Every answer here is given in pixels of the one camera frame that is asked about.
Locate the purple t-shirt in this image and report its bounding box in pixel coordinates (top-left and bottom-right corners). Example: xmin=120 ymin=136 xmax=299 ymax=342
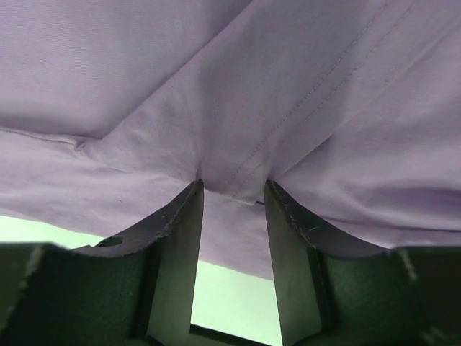
xmin=1 ymin=1 xmax=460 ymax=278

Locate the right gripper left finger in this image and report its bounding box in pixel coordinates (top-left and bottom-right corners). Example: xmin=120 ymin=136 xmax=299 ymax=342
xmin=1 ymin=180 xmax=204 ymax=345

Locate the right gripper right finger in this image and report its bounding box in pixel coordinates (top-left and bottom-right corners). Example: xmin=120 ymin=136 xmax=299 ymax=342
xmin=264 ymin=181 xmax=460 ymax=345

